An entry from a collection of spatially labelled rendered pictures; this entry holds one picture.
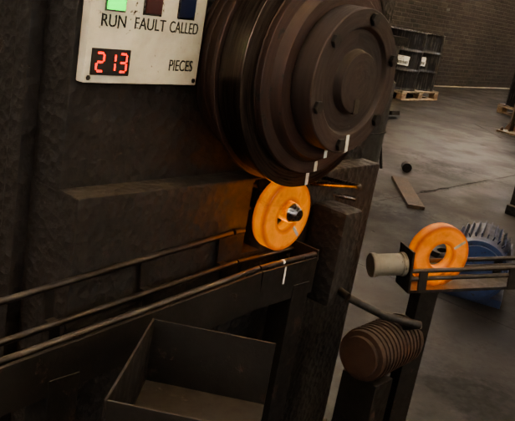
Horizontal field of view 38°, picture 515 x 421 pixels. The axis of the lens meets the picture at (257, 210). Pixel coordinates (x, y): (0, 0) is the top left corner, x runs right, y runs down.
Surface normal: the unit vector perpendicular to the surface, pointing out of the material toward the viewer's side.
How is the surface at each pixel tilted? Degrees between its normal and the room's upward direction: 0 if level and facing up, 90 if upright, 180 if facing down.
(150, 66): 90
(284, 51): 78
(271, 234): 90
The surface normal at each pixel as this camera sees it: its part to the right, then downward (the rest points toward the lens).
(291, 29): -0.11, -0.16
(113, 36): 0.74, 0.31
